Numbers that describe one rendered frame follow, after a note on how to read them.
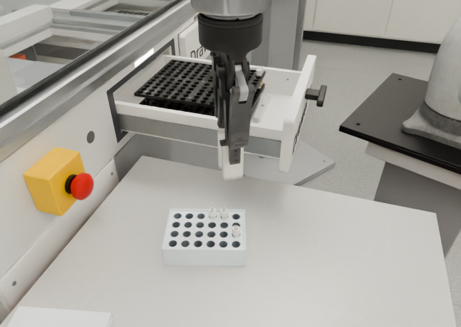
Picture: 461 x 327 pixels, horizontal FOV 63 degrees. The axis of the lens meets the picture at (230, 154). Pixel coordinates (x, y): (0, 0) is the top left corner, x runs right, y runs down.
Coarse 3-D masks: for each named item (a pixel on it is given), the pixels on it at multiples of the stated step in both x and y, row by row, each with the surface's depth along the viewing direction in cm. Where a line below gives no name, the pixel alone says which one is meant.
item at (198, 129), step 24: (144, 72) 82; (288, 72) 82; (120, 96) 74; (288, 96) 85; (120, 120) 72; (144, 120) 71; (168, 120) 69; (192, 120) 68; (216, 120) 66; (264, 120) 77; (216, 144) 69; (264, 144) 66
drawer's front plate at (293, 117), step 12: (312, 60) 79; (312, 72) 79; (300, 84) 70; (300, 96) 66; (288, 108) 62; (300, 108) 67; (288, 120) 60; (300, 120) 72; (288, 132) 61; (288, 144) 62; (288, 156) 63; (288, 168) 65
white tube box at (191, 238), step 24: (168, 216) 60; (192, 216) 62; (216, 216) 61; (240, 216) 61; (168, 240) 57; (192, 240) 57; (216, 240) 57; (240, 240) 57; (168, 264) 57; (192, 264) 57; (216, 264) 57; (240, 264) 57
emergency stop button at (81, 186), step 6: (78, 174) 54; (84, 174) 54; (78, 180) 53; (84, 180) 54; (90, 180) 55; (72, 186) 53; (78, 186) 53; (84, 186) 54; (90, 186) 55; (72, 192) 53; (78, 192) 53; (84, 192) 54; (90, 192) 55; (78, 198) 54; (84, 198) 54
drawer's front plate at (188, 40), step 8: (192, 24) 98; (184, 32) 93; (192, 32) 95; (184, 40) 92; (192, 40) 96; (184, 48) 93; (192, 48) 97; (200, 48) 103; (184, 56) 94; (192, 56) 98
